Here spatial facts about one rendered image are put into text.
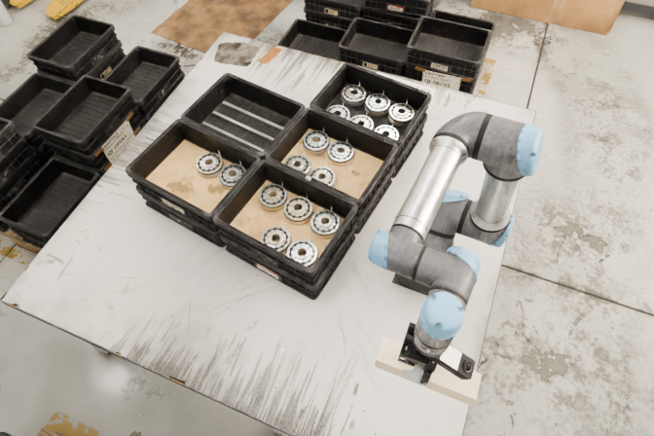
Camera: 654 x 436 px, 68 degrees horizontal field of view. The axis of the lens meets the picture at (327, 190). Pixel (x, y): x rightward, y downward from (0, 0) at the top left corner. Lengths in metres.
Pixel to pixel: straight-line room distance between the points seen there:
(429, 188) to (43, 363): 2.12
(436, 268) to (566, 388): 1.64
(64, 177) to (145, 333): 1.33
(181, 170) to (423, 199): 1.11
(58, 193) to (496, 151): 2.24
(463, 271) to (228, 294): 0.99
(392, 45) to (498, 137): 1.97
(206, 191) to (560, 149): 2.19
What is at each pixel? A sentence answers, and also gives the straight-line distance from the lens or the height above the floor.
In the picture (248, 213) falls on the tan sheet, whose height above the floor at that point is 0.83.
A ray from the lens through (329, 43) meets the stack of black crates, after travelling 3.27.
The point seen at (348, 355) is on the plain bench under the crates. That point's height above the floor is 0.70.
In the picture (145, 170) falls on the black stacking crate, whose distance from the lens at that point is 1.94.
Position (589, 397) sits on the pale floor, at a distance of 2.58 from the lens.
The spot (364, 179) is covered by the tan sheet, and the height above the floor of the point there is 0.83.
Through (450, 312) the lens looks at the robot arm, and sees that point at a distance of 0.92.
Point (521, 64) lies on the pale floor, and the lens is 3.74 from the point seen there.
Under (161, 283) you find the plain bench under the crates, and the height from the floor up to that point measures 0.70.
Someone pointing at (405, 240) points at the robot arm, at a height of 1.41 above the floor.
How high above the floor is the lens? 2.28
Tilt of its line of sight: 55 degrees down
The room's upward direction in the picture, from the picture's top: 2 degrees counter-clockwise
